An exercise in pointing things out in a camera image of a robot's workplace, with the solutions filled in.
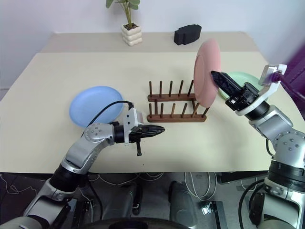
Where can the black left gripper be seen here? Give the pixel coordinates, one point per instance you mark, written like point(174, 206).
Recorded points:
point(137, 136)

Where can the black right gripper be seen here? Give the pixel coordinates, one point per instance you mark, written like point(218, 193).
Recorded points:
point(246, 95)

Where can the pink plate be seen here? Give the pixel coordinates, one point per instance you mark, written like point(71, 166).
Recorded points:
point(205, 71)

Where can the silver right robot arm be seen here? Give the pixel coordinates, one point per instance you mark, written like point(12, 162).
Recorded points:
point(274, 121)

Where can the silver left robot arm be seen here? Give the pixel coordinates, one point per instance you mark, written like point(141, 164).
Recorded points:
point(95, 136)

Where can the wooden dish rack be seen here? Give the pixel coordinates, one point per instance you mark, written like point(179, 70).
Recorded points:
point(176, 117)

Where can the green plate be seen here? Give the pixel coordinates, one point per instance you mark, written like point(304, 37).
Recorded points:
point(240, 77)

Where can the black foam block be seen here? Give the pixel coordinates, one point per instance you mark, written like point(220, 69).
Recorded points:
point(187, 34)

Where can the blue plate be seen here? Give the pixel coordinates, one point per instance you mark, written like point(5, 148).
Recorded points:
point(95, 105)

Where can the dark rounded shape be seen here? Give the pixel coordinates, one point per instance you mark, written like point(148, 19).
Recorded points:
point(129, 198)
point(182, 202)

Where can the black table crossbar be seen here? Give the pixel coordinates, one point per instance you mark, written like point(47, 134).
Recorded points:
point(243, 176)

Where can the white bubble plant pot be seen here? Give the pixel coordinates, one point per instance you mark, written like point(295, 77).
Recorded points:
point(131, 35)

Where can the green leafy plant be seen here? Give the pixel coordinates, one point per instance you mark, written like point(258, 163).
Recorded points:
point(126, 9)

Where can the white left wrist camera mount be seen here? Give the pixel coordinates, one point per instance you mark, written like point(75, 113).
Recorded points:
point(129, 119)

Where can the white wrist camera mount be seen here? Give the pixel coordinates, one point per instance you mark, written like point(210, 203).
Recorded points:
point(129, 119)
point(269, 91)

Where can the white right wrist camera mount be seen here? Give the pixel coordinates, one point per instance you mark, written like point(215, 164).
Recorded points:
point(269, 91)

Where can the metal floor bracket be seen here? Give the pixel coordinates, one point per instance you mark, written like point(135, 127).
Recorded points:
point(214, 212)

